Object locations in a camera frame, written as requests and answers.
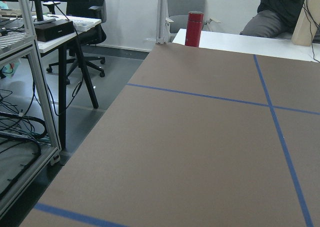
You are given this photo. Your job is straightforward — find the red thermos bottle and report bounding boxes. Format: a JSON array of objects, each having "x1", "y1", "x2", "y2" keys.
[{"x1": 185, "y1": 11, "x2": 204, "y2": 47}]

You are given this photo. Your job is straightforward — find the grey office chair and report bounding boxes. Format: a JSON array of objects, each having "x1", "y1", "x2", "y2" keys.
[{"x1": 165, "y1": 0, "x2": 221, "y2": 42}]

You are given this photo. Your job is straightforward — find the black box on desk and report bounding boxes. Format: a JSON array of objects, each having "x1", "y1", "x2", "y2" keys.
[{"x1": 34, "y1": 19, "x2": 75, "y2": 42}]

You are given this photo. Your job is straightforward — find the seated person dark clothes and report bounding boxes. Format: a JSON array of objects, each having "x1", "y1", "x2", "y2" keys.
[{"x1": 240, "y1": 0, "x2": 305, "y2": 38}]

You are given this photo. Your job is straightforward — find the aluminium frame post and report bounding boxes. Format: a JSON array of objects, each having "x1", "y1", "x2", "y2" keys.
[{"x1": 155, "y1": 0, "x2": 167, "y2": 44}]

